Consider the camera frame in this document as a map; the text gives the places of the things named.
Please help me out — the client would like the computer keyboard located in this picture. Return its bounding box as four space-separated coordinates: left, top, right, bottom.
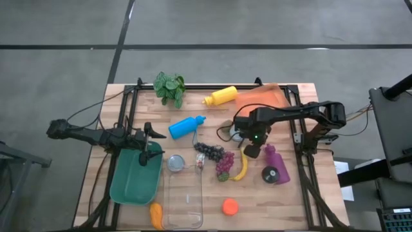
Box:
376 208 412 232

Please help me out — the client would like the purple squeeze bottle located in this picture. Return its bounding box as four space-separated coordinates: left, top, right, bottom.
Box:
263 144 291 185

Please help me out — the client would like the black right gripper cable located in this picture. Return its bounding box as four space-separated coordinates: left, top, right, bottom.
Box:
216 102 281 143

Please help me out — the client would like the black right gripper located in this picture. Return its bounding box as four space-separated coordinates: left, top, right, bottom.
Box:
234 115 271 159

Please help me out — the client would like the tin can red label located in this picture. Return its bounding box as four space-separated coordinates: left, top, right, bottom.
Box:
166 154 186 173

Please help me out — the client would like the green plastic bin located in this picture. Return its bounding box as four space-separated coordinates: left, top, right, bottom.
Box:
109 140 164 206

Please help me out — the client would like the white paper sheet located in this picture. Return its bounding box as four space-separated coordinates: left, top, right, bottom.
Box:
333 160 355 202

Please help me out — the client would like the dark grey chair seat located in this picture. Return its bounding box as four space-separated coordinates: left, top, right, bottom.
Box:
375 179 412 210

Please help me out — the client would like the yellow banana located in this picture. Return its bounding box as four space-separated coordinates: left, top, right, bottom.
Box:
229 146 249 182

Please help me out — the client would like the black pole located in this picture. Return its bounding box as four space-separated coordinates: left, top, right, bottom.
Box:
382 73 412 101

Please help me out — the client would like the orange translucent bin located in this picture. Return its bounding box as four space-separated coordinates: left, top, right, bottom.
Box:
234 82 292 119

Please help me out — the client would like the orange tangerine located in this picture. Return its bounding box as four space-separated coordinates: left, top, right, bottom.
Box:
221 198 240 217

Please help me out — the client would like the clear bottle black lid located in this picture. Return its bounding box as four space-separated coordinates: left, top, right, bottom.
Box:
261 165 280 184

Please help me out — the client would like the green potted plant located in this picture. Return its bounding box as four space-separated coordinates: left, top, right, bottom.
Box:
153 71 187 110

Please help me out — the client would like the dark grey desk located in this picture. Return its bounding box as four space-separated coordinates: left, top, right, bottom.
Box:
368 86 412 184

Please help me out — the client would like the blue squeeze bottle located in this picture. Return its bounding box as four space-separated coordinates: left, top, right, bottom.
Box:
168 115 207 148

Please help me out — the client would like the yellow squeeze bottle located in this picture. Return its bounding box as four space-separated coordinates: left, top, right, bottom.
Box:
201 85 239 107

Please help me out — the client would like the black support beam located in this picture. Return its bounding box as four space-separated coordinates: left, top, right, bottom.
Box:
337 159 392 188

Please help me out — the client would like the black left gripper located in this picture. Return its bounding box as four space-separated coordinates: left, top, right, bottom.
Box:
127 121 167 167

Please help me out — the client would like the flat tuna can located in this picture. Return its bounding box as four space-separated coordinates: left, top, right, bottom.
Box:
229 125 245 142

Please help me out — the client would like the black metal table frame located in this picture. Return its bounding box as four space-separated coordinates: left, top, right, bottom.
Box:
77 83 347 232

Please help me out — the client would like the brown kiwi fruit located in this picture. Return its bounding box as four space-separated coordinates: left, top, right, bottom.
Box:
220 119 236 133

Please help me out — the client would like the cable bundle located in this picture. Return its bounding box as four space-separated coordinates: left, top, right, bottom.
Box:
323 103 374 138

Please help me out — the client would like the dark grape bunch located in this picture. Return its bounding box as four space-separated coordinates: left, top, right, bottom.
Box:
193 142 226 163

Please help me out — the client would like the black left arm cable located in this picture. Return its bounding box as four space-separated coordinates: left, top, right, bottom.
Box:
66 90 126 123

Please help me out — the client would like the clear plastic container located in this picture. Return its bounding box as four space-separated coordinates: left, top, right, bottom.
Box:
162 164 204 230

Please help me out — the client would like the grey metal table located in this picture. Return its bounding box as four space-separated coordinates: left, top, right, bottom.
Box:
0 140 52 232

